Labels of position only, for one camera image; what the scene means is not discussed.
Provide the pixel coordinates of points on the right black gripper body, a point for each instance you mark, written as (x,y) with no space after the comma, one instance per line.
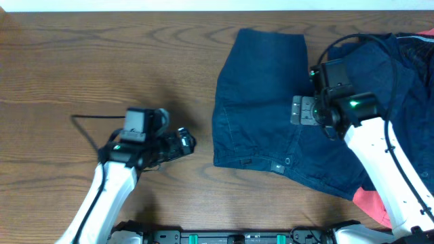
(309,111)

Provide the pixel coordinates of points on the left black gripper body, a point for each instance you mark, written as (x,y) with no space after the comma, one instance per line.
(163,149)

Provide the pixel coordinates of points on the dark striped garment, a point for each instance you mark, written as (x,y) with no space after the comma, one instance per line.
(418,49)

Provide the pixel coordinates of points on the dark blue denim shorts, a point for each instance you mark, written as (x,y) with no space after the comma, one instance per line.
(251,125)

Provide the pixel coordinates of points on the red garment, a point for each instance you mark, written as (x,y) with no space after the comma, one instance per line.
(371,204)

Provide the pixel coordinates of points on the navy blue shirt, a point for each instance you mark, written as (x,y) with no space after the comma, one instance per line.
(369,70)

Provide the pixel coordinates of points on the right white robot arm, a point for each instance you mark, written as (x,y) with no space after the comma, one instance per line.
(360,122)

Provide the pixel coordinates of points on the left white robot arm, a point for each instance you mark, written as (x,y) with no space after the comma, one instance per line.
(116,175)

